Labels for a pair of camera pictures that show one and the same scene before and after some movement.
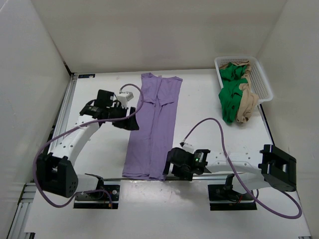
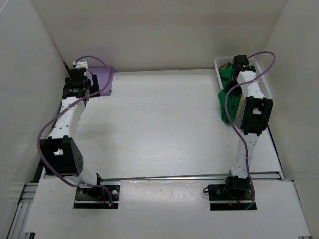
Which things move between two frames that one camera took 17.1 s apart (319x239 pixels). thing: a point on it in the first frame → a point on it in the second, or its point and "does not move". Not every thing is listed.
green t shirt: [232, 80] does not move
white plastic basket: [259, 86] does not move
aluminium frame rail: [27, 188] does not move
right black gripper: [186, 176] → [229, 85]
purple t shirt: [157, 117] → [102, 76]
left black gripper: [130, 124] → [94, 86]
